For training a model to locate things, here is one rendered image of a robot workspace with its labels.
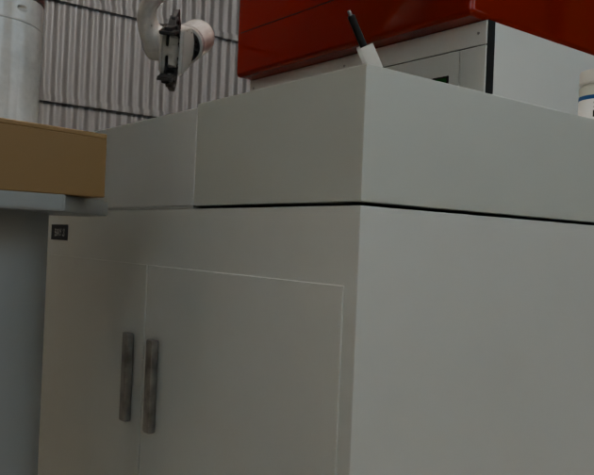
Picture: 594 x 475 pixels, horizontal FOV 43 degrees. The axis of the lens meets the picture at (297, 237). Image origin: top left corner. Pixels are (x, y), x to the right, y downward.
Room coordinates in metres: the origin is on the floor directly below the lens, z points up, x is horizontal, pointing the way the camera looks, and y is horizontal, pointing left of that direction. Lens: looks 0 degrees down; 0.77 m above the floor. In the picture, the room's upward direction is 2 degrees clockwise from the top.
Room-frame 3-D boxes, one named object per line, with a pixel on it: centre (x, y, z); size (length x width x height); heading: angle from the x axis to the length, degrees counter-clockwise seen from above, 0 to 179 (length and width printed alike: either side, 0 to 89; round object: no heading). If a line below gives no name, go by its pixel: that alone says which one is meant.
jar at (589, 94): (1.17, -0.47, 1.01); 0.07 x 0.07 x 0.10
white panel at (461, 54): (1.76, -0.11, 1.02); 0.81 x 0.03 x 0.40; 38
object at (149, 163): (1.30, 0.28, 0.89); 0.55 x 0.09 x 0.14; 38
